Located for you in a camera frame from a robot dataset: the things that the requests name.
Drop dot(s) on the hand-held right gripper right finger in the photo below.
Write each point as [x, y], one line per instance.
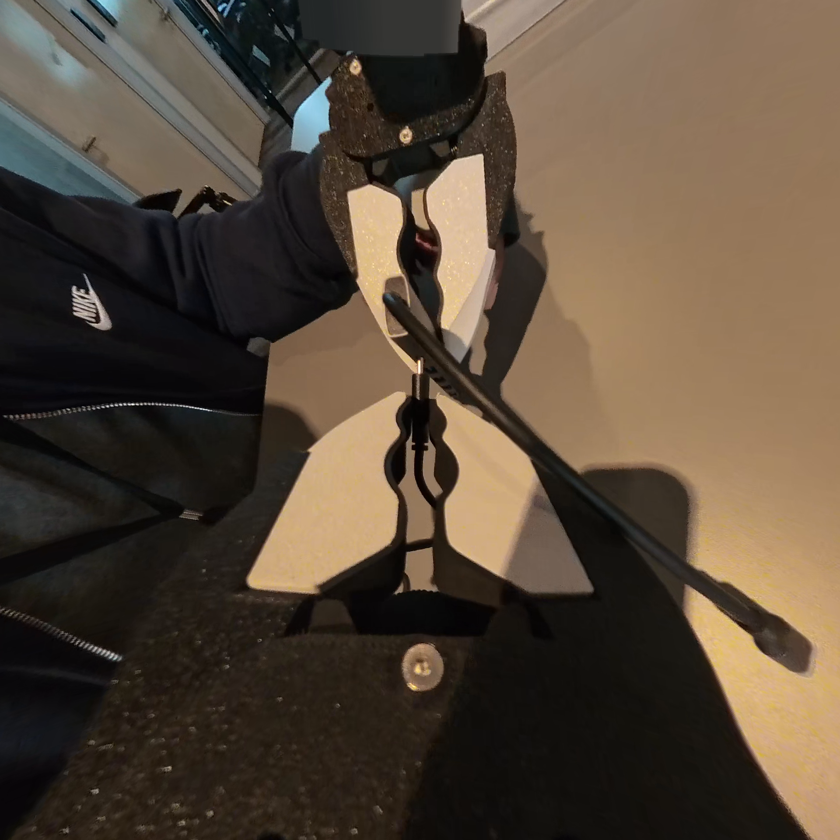
[492, 525]

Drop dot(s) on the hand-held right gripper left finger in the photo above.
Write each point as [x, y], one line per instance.
[328, 518]

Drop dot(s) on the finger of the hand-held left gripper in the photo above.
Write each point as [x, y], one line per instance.
[463, 223]
[374, 236]

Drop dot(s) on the person's left forearm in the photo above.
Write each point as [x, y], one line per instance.
[262, 262]

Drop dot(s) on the person's left hand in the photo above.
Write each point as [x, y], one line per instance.
[501, 269]

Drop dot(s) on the black tripod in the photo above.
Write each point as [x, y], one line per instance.
[298, 46]

